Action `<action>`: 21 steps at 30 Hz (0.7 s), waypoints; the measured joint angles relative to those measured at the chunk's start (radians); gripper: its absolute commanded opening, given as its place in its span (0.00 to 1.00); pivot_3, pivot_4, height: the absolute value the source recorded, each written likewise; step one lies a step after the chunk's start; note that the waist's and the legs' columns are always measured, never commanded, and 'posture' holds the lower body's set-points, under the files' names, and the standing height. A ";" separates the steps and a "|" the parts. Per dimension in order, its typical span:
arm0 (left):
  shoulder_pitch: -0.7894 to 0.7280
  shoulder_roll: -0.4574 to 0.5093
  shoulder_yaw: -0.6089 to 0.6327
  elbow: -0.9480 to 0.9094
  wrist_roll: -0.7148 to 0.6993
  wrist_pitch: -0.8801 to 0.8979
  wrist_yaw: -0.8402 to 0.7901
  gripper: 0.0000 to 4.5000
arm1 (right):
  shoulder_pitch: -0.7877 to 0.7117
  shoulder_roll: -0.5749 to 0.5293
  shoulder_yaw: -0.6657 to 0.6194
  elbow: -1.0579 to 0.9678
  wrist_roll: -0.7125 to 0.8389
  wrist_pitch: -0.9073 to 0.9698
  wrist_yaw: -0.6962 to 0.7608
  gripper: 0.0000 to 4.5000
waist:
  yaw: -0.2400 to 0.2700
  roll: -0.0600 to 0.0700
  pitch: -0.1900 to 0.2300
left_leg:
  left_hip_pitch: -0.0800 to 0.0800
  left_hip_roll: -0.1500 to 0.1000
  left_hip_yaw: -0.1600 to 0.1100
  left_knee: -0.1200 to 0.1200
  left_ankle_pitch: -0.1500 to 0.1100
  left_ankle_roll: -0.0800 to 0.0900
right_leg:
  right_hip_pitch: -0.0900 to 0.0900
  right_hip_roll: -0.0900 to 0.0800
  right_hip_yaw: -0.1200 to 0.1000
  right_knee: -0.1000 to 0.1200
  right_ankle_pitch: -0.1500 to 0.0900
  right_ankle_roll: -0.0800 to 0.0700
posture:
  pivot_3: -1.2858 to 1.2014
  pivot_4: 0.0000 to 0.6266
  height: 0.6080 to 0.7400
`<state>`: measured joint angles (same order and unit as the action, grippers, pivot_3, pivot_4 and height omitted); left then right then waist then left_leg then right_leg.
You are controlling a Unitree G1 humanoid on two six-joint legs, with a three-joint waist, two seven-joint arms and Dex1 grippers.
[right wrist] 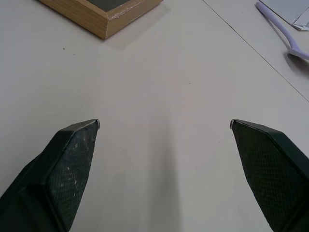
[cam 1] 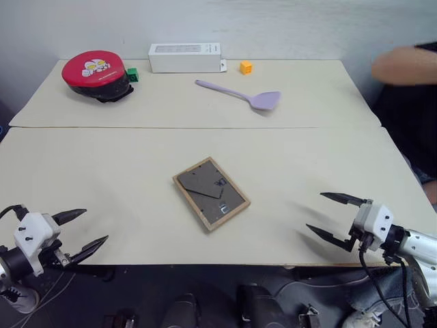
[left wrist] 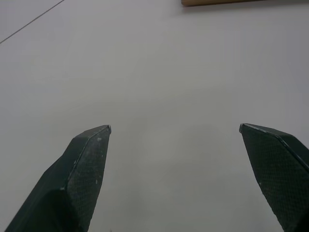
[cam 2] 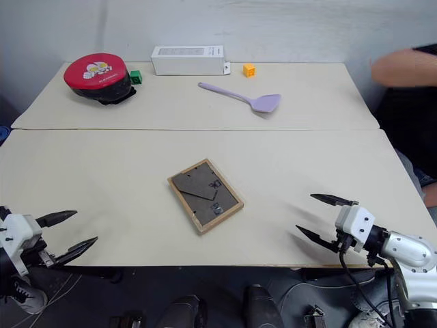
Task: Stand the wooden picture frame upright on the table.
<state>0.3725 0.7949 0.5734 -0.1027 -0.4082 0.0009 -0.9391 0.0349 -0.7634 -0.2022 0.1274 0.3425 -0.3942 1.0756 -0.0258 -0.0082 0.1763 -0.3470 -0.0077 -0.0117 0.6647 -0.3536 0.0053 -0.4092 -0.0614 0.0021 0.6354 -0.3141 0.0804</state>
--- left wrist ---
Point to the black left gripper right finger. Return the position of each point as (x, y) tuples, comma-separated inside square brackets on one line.
[(282, 174)]

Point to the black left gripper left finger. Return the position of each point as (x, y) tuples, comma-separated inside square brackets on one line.
[(72, 178)]

